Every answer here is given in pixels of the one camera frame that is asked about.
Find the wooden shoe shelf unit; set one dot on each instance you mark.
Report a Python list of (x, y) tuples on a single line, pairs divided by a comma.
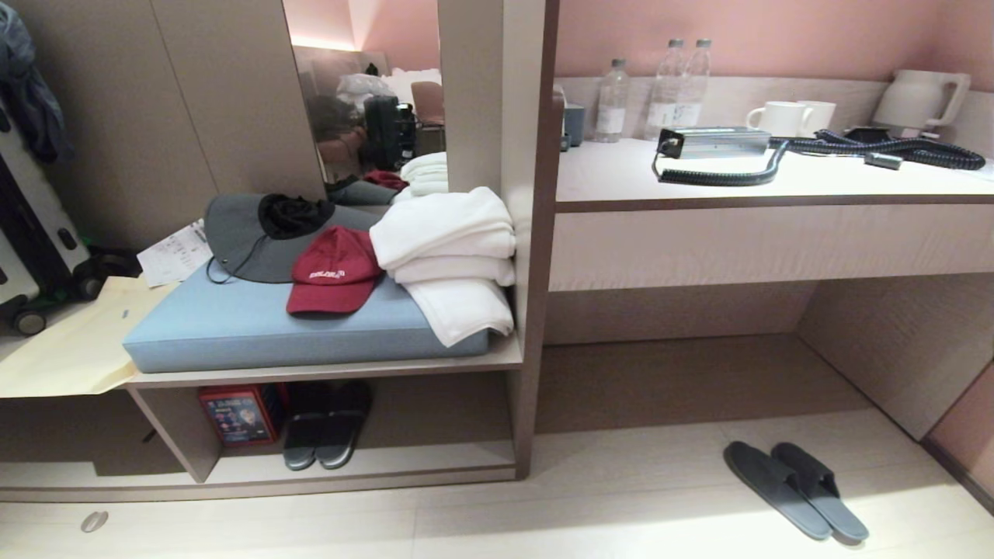
[(481, 233)]

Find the white folded towel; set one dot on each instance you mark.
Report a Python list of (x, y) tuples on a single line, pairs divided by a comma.
[(458, 269), (443, 225), (462, 307)]

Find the red baseball cap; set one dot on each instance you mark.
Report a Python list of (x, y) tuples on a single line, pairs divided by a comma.
[(332, 272)]

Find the clear plastic water bottle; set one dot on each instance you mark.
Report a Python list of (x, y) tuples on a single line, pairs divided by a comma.
[(612, 101), (665, 93), (695, 81)]

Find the dark grey slipper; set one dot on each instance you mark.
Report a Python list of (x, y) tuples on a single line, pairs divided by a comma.
[(303, 435), (776, 489), (821, 489), (342, 431)]

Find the blue seat cushion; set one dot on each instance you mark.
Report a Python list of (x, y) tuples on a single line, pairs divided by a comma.
[(256, 326)]

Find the grey wide-brim hat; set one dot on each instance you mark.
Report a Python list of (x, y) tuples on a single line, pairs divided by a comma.
[(248, 237)]

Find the silver power supply box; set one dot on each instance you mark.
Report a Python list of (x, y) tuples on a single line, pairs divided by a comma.
[(718, 142)]

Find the wooden desk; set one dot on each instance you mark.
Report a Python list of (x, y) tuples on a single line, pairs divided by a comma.
[(769, 225)]

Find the red box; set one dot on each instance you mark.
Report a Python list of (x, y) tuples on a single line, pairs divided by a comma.
[(242, 414)]

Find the white paper sheet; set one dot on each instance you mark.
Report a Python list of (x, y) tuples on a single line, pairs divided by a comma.
[(175, 252)]

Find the white ceramic cup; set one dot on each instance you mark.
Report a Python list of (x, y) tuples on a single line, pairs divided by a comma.
[(779, 119), (821, 115)]

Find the beige paper envelope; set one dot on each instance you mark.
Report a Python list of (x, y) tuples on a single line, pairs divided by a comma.
[(70, 341)]

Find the white electric kettle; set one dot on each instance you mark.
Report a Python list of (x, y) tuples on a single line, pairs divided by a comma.
[(920, 99)]

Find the silver suitcase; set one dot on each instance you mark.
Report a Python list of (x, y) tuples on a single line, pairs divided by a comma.
[(31, 225)]

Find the small grey floor disc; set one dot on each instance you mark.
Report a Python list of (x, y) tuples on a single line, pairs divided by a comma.
[(94, 521)]

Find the dark blue jacket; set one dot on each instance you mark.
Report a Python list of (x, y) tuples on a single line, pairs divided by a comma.
[(27, 85)]

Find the wall mirror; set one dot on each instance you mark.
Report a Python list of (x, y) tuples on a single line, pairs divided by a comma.
[(365, 93)]

